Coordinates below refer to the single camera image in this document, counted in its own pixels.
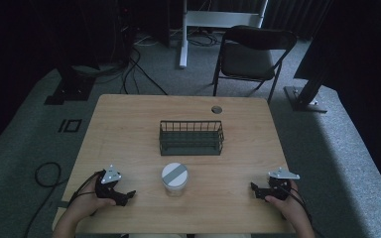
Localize cables under white desk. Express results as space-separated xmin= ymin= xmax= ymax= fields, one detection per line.
xmin=133 ymin=28 xmax=222 ymax=48

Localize person's right hand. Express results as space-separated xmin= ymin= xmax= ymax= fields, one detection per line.
xmin=264 ymin=179 xmax=303 ymax=222

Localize dark wire basket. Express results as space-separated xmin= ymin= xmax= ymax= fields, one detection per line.
xmin=158 ymin=119 xmax=225 ymax=157

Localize right hand-held gripper cable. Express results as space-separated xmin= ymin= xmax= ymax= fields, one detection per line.
xmin=277 ymin=182 xmax=314 ymax=226

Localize black looped floor cable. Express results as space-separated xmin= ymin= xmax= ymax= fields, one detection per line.
xmin=22 ymin=161 xmax=71 ymax=238

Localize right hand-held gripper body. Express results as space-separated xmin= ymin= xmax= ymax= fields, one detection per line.
xmin=266 ymin=167 xmax=302 ymax=201

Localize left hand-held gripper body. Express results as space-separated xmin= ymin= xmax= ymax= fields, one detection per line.
xmin=93 ymin=164 xmax=123 ymax=200

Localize left hand-held gripper cable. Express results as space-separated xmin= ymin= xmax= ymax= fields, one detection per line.
xmin=65 ymin=171 xmax=105 ymax=208

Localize clear jar with white lid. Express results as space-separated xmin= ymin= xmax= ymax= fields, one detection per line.
xmin=160 ymin=162 xmax=190 ymax=198

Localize hand-held gripper cable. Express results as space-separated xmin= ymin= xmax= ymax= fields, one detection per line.
xmin=277 ymin=182 xmax=314 ymax=226
xmin=65 ymin=171 xmax=105 ymax=208

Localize black floor cable bundle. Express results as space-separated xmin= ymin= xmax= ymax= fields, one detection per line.
xmin=75 ymin=46 xmax=169 ymax=97

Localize person's left hand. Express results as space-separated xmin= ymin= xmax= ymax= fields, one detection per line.
xmin=64 ymin=180 xmax=117 ymax=222

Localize black folding chair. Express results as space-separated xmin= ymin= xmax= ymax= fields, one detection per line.
xmin=211 ymin=25 xmax=298 ymax=104

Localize black stand with flat base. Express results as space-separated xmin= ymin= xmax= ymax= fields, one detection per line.
xmin=44 ymin=63 xmax=97 ymax=106
xmin=283 ymin=49 xmax=329 ymax=114

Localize dark curtain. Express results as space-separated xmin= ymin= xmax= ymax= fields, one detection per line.
xmin=264 ymin=0 xmax=333 ymax=41

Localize white metal desk frame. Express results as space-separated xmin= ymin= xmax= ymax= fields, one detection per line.
xmin=178 ymin=0 xmax=270 ymax=69

